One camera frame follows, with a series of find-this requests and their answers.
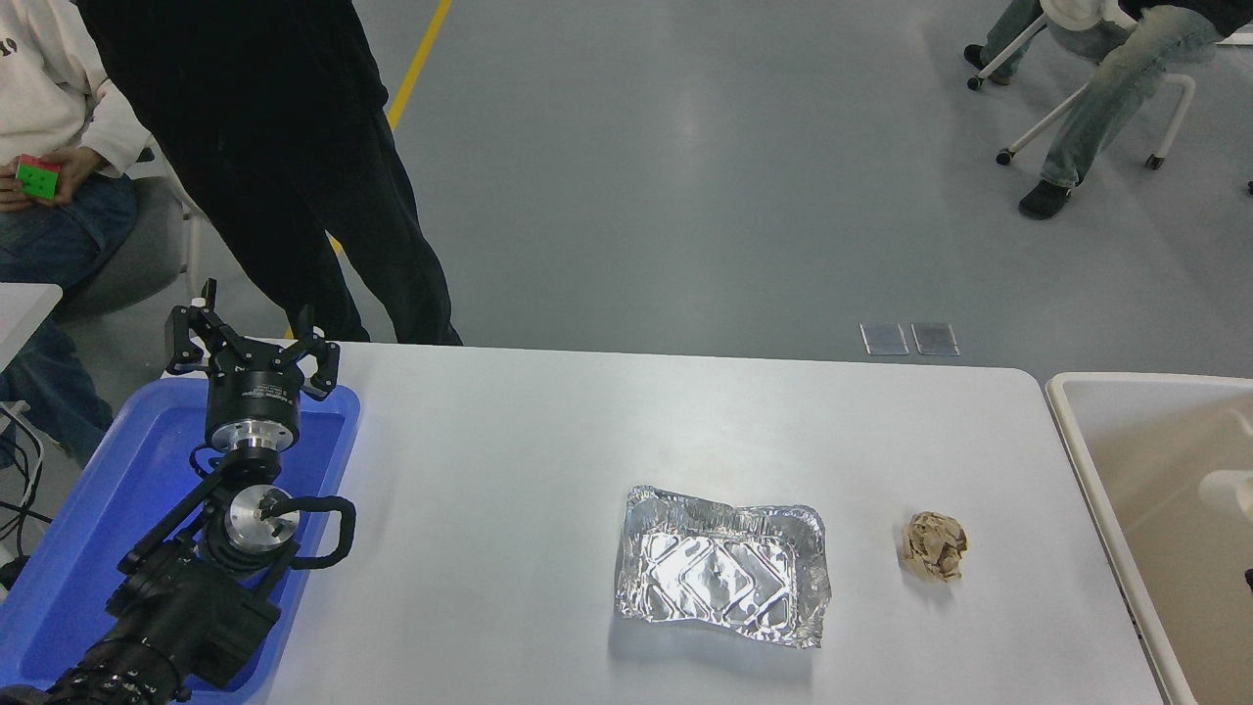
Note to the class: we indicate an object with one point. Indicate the white desk frame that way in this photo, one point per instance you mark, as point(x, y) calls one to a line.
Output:
point(1238, 37)

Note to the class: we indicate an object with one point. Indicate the large pale bin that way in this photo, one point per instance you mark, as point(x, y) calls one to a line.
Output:
point(1136, 441)

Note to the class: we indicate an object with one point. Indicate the white wheeled chair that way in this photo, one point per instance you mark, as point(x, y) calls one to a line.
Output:
point(1180, 108)

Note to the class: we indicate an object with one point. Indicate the crumpled tan paper ball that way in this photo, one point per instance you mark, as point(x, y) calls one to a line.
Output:
point(935, 548)

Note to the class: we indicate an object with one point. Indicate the blue plastic tray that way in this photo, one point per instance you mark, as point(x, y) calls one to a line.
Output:
point(108, 490)

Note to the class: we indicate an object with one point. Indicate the colourful puzzle cube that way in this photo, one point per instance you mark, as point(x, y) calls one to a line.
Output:
point(37, 178)

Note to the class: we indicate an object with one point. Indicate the person's right hand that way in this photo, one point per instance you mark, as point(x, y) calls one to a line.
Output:
point(8, 186)

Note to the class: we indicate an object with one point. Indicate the silver foil tray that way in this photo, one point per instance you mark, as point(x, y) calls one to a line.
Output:
point(719, 573)

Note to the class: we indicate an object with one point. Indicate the white paper cup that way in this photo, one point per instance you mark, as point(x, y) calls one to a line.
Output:
point(1229, 490)

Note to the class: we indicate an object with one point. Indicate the person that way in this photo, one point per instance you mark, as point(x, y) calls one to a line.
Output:
point(39, 78)
point(264, 147)
point(1116, 78)

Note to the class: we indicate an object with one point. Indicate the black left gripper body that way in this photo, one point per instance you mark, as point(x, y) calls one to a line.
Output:
point(253, 390)

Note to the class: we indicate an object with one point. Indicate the grey chair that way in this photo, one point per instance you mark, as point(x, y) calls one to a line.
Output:
point(137, 255)

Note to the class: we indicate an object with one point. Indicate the clear floor plate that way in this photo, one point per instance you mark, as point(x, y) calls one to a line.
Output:
point(885, 340)
point(935, 340)

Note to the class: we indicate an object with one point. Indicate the person's left hand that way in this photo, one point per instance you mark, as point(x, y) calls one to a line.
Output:
point(78, 171)

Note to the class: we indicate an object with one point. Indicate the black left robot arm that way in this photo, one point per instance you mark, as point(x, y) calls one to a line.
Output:
point(186, 617)

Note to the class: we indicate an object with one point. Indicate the small white side table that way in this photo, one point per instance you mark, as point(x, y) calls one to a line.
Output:
point(24, 313)

